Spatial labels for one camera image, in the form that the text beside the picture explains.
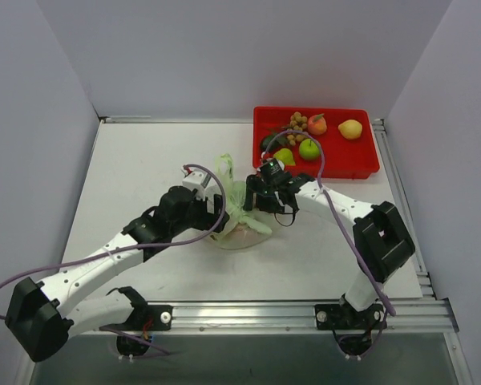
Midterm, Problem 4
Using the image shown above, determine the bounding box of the pale green plastic bag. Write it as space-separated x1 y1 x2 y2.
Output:
207 153 273 250

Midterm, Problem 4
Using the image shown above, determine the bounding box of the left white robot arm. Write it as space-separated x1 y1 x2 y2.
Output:
5 186 228 363

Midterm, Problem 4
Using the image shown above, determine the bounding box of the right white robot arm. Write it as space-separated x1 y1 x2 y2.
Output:
244 159 415 328

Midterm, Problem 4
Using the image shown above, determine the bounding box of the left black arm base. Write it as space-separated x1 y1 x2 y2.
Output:
115 286 173 359

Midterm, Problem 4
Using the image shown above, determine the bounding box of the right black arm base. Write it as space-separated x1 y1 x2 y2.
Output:
314 302 388 361

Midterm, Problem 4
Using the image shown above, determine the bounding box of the green pear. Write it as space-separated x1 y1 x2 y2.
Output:
273 148 296 167

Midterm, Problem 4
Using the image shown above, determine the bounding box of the green apple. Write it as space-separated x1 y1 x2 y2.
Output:
299 139 321 161

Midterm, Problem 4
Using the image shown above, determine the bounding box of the dark green avocado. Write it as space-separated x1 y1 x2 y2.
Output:
259 135 281 153

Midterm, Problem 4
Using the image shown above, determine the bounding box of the brown longan bunch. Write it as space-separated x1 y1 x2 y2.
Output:
270 111 308 148

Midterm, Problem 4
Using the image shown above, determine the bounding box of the orange peach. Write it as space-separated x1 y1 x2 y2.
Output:
307 113 327 136

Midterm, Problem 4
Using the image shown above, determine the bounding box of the red plastic tray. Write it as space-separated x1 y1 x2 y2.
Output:
251 106 381 178

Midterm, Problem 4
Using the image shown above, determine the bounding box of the yellow lemon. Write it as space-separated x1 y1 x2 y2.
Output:
338 120 363 140

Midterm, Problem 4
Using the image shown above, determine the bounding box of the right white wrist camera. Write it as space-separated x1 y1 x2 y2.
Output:
260 158 285 173

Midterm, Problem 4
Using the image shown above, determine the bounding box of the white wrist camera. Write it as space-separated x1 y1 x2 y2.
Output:
182 168 211 201
260 158 285 173

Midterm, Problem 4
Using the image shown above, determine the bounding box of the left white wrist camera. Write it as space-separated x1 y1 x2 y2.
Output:
182 168 211 201

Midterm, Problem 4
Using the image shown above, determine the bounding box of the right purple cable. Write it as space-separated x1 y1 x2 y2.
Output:
260 130 397 356

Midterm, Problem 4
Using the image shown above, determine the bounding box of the purple cable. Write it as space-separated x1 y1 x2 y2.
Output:
0 163 230 356
260 130 397 356

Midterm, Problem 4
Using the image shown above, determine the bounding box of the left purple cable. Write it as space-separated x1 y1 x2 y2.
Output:
0 163 230 356

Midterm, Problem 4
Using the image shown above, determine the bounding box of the aluminium front rail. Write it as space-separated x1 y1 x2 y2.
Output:
27 298 460 338

